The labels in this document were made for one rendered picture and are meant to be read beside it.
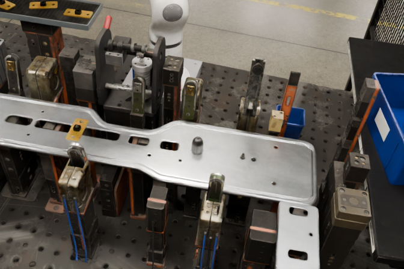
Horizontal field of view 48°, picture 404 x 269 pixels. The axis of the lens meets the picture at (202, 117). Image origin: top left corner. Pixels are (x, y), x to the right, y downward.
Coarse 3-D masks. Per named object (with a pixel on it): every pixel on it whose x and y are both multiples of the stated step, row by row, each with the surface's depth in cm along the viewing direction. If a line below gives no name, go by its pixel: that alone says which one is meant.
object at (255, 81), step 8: (256, 64) 119; (264, 64) 121; (256, 72) 119; (248, 80) 125; (256, 80) 125; (248, 88) 125; (256, 88) 126; (248, 96) 127; (256, 96) 126; (256, 104) 128
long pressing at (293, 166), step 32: (0, 96) 135; (0, 128) 126; (32, 128) 127; (96, 128) 128; (128, 128) 129; (160, 128) 130; (192, 128) 131; (224, 128) 131; (96, 160) 121; (128, 160) 121; (160, 160) 121; (192, 160) 122; (224, 160) 123; (256, 160) 124; (288, 160) 125; (224, 192) 116; (256, 192) 116; (288, 192) 117
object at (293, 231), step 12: (288, 204) 114; (300, 204) 114; (288, 216) 111; (300, 216) 112; (312, 216) 112; (288, 228) 109; (300, 228) 109; (312, 228) 109; (276, 240) 107; (288, 240) 107; (300, 240) 107; (312, 240) 107; (276, 252) 104; (312, 252) 105; (276, 264) 102; (288, 264) 102; (300, 264) 102; (312, 264) 103
